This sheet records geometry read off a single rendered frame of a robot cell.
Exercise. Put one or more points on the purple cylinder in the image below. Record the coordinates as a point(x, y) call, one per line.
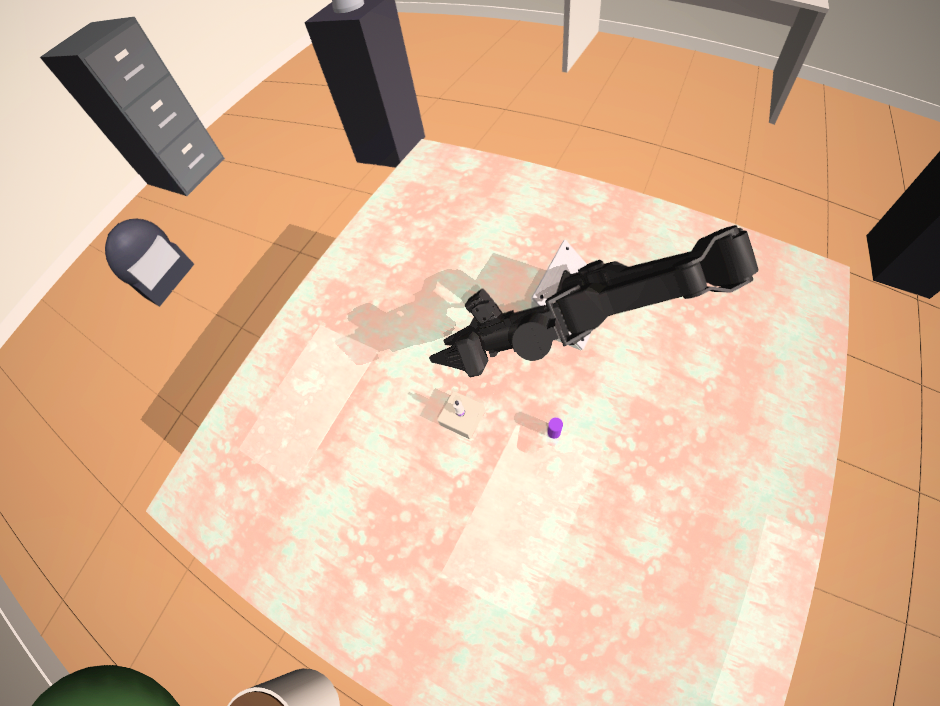
point(555, 428)

